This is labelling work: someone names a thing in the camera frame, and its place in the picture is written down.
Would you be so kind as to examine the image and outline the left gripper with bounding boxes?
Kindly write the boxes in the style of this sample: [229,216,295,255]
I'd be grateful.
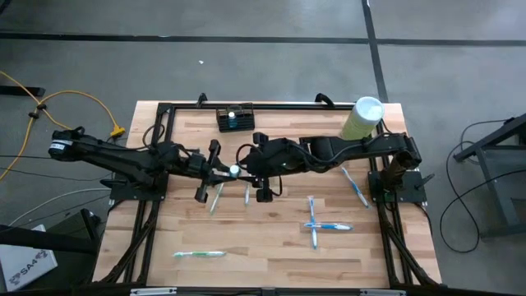
[187,139,234,204]

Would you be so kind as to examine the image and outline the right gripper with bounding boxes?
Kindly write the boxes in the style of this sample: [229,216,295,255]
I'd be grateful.
[237,132,306,204]

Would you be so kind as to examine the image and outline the blue toothbrush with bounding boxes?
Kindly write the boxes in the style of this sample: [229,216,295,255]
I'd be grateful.
[303,222,354,232]
[341,166,370,209]
[307,196,319,251]

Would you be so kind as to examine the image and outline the green disinfecting wipes canister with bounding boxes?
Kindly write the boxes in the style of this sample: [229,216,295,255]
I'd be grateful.
[339,95,386,141]

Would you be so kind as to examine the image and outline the black stand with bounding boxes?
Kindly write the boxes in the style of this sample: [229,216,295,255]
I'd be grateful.
[0,208,104,254]

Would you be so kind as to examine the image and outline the black flat bar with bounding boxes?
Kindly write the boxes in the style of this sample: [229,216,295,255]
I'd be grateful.
[0,85,47,98]

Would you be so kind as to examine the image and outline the white printed cardboard box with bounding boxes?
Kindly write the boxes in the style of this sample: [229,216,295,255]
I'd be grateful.
[0,224,58,293]

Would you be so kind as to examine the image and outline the black metal cart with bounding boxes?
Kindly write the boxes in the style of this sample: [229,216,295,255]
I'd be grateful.
[452,113,526,239]

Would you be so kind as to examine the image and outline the black wire caddy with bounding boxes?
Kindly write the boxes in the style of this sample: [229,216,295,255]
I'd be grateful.
[216,102,256,133]

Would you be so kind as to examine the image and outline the black aluminium table frame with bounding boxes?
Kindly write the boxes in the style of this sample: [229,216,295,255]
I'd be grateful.
[93,93,443,291]

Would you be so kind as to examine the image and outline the yellow extension cable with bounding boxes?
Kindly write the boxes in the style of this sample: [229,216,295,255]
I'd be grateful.
[0,70,127,183]

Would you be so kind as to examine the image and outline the silver metal bracket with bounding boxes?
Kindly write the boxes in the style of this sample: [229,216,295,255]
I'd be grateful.
[129,287,178,296]
[359,289,408,296]

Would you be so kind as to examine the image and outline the white cable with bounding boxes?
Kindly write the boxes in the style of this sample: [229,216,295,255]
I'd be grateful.
[7,187,113,227]

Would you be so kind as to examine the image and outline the black floor cable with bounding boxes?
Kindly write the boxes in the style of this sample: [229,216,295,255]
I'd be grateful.
[438,168,526,254]

